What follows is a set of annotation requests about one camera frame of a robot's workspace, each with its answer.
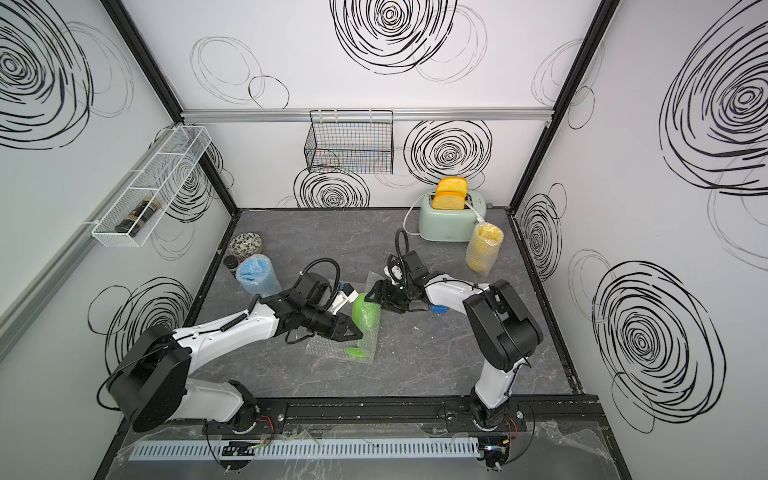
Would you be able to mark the black wire basket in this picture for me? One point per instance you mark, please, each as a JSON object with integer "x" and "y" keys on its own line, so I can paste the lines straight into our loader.
{"x": 353, "y": 140}

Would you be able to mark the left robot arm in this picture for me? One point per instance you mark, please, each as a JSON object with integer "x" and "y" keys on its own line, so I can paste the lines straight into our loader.
{"x": 153, "y": 384}

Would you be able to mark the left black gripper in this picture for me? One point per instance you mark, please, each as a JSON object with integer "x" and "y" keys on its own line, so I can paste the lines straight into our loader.
{"x": 339, "y": 329}

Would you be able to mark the mint green toaster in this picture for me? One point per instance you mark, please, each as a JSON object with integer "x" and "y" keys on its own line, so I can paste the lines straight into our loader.
{"x": 450, "y": 225}

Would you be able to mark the white slotted cable duct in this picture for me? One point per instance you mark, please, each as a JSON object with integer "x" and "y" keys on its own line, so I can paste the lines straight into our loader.
{"x": 306, "y": 449}

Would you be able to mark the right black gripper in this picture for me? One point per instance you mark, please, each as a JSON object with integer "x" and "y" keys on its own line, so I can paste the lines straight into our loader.
{"x": 384, "y": 296}

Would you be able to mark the toast slice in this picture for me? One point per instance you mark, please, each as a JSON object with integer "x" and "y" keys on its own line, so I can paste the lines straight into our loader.
{"x": 449, "y": 201}
{"x": 457, "y": 185}

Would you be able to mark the white wire shelf basket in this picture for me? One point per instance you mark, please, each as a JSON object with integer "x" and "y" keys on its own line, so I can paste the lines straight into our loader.
{"x": 172, "y": 176}

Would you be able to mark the back toast slice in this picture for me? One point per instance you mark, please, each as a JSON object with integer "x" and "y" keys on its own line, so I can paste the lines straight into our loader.
{"x": 457, "y": 185}

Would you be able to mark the dark bottle in shelf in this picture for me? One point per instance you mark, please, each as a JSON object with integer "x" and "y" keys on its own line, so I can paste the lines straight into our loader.
{"x": 138, "y": 217}

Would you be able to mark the front toast slice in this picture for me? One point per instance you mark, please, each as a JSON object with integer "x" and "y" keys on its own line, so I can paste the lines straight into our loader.
{"x": 449, "y": 201}

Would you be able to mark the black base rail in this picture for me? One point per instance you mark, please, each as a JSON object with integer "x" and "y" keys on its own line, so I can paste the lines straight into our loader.
{"x": 452, "y": 413}

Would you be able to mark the patterned small bowl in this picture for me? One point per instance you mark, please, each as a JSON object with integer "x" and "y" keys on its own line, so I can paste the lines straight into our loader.
{"x": 245, "y": 245}

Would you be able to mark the green plastic wine glass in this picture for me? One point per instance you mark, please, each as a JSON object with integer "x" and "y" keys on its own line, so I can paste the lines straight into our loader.
{"x": 367, "y": 317}

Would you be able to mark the blue plastic wine glass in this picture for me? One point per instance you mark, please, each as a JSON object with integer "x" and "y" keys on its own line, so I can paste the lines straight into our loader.
{"x": 258, "y": 273}

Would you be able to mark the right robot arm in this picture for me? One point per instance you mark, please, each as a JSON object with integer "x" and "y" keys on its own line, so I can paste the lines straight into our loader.
{"x": 505, "y": 331}

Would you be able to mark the dark spice bottle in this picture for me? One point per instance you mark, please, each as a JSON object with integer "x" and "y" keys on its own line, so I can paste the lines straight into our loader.
{"x": 231, "y": 263}

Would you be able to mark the blue tape dispenser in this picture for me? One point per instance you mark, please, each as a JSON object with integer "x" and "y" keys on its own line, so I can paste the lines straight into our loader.
{"x": 438, "y": 309}

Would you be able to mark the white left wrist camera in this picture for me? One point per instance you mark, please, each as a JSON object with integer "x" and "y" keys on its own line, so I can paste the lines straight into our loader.
{"x": 346, "y": 294}

